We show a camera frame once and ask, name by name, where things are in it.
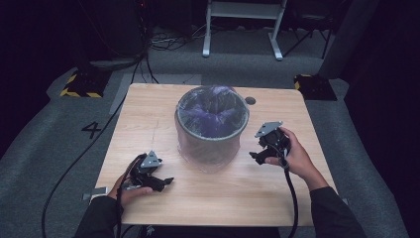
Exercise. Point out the metal table bracket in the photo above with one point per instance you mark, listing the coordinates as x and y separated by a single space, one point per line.
95 192

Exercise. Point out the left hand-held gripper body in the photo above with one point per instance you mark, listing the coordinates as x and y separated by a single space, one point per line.
150 162

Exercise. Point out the yellow-black striped stand base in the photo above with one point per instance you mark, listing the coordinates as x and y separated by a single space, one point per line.
84 84
315 87

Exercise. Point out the white metal desk frame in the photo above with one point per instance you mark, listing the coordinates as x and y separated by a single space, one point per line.
242 10

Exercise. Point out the person's right hand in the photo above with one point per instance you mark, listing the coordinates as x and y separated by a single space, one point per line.
298 155

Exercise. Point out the person's left hand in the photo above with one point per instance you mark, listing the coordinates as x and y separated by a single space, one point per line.
130 193

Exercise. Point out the purple plastic trash bag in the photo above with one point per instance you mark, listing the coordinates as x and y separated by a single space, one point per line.
211 115

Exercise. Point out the black tripod stand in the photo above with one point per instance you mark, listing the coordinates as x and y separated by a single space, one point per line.
308 23

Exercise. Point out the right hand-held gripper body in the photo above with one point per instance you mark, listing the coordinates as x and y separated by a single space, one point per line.
272 139

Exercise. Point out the black table grommet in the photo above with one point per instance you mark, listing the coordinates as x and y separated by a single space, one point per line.
250 100

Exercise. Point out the grey column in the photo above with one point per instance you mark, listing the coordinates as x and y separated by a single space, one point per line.
350 36

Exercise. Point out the pale green trash bin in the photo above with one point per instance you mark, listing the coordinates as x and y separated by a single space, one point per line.
198 136

